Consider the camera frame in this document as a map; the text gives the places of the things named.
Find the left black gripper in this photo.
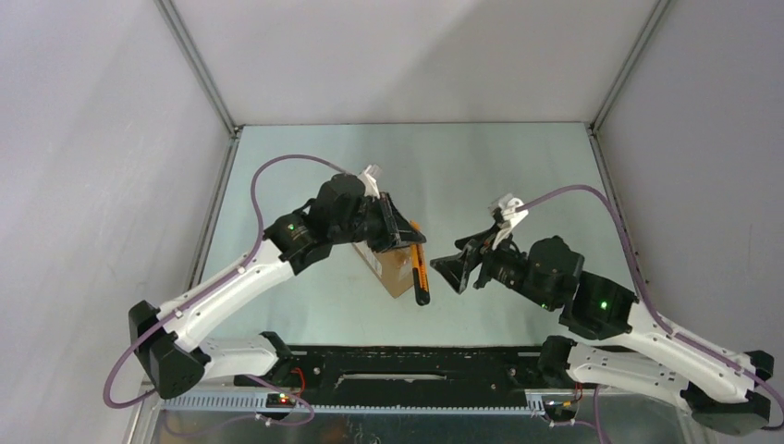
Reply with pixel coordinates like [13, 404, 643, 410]
[330, 192, 425, 253]

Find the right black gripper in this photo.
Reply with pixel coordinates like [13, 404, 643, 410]
[429, 221, 555, 310]

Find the brown cardboard express box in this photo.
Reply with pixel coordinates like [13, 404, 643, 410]
[353, 242, 413, 299]

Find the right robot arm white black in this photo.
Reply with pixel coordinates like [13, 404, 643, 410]
[431, 228, 774, 437]

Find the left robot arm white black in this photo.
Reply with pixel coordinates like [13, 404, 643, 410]
[129, 174, 426, 400]

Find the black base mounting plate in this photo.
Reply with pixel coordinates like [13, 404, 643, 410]
[263, 345, 577, 407]

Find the right controller board with leds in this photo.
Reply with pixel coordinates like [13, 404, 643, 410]
[543, 401, 580, 425]

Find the controller board with leds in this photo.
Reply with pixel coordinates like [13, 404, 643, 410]
[264, 393, 298, 409]
[543, 401, 580, 425]

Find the left controller board with leds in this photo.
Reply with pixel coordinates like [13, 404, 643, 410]
[264, 393, 298, 409]

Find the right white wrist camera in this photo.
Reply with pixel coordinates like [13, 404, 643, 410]
[488, 193, 529, 250]

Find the grey slotted cable duct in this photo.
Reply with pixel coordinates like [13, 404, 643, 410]
[161, 390, 544, 416]

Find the right aluminium frame post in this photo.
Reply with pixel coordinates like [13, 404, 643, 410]
[588, 0, 676, 133]

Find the aluminium frame post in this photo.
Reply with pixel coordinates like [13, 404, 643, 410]
[153, 0, 240, 138]
[588, 0, 676, 133]

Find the left aluminium frame post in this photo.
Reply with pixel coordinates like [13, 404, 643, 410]
[153, 0, 240, 138]

